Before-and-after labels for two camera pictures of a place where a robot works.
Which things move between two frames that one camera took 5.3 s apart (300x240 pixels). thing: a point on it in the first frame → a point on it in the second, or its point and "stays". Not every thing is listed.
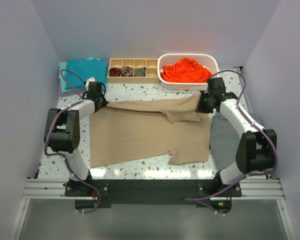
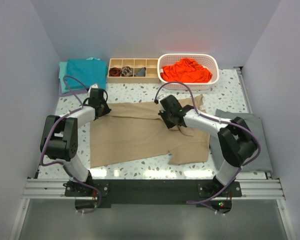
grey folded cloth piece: [141, 72] stays
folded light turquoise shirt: [62, 69] stays
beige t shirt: [132, 129] stays
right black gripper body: [212, 95] → [166, 117]
